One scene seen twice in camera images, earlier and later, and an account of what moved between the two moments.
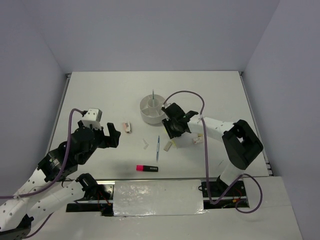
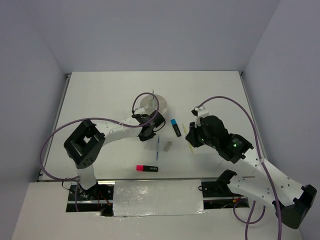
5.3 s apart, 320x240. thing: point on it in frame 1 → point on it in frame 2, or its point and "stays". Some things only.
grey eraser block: (167, 146) stays
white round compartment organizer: (150, 109) stays
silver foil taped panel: (157, 197) stays
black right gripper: (166, 122) → (191, 136)
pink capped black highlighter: (147, 168) stays
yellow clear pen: (174, 144) → (186, 132)
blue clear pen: (158, 148) stays
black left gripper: (112, 140) → (145, 138)
